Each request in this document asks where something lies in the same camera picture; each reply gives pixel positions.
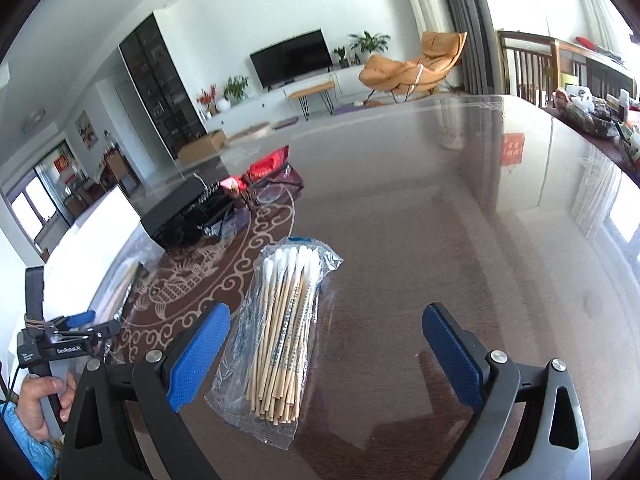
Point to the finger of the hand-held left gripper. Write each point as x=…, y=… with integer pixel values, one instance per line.
x=82, y=319
x=106, y=330

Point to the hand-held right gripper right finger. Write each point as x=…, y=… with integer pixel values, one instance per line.
x=450, y=355

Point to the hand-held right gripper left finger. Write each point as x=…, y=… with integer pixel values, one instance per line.
x=200, y=355

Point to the bag of cotton swabs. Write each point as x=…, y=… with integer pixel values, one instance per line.
x=280, y=340

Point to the black rectangular box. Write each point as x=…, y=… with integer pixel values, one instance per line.
x=172, y=207

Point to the red packet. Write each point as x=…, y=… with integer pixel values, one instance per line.
x=267, y=165

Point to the person's left forearm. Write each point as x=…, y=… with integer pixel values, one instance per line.
x=25, y=447

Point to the dark fish-patterned glass desktop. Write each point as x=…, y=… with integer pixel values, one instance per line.
x=425, y=240

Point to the person's left hand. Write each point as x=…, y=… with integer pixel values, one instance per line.
x=42, y=400

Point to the phone case in clear bag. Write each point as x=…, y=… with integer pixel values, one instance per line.
x=122, y=282

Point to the white board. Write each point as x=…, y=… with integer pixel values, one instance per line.
x=100, y=220

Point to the pink wrapped candy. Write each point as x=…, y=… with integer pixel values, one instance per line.
x=234, y=185

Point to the round ceiling lamp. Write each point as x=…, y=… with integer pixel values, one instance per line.
x=32, y=120

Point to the cardboard box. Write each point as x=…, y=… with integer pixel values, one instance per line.
x=200, y=147

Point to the beige cat scratcher pad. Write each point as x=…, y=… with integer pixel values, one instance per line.
x=250, y=133

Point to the dark glass display cabinet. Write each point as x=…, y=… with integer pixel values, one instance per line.
x=160, y=90

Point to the grey floor mat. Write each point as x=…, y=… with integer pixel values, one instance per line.
x=286, y=122

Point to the white round vase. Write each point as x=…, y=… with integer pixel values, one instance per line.
x=223, y=105

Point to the white low television cabinet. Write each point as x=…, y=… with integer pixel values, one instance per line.
x=250, y=107

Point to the red flowers in vase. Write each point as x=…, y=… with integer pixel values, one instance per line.
x=209, y=96

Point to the purple floor mat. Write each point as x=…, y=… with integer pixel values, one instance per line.
x=345, y=108

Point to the pile of assorted packets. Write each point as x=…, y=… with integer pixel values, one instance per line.
x=590, y=110

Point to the wooden bench with black legs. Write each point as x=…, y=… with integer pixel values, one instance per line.
x=310, y=89

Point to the orange lounge chair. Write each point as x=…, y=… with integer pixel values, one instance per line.
x=410, y=67

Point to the dark wooden chair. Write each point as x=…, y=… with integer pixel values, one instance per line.
x=525, y=65

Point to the black television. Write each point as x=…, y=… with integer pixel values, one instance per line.
x=290, y=60

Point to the small green potted plant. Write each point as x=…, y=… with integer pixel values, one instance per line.
x=341, y=55

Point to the large green potted plant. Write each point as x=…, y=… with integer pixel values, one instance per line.
x=370, y=42

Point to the wooden sideboard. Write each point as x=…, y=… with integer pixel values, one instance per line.
x=600, y=65

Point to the grey curtain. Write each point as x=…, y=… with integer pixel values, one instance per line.
x=470, y=25

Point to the beige curtain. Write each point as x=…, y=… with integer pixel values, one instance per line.
x=425, y=5

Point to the framed wall picture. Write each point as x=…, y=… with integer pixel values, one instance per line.
x=87, y=130

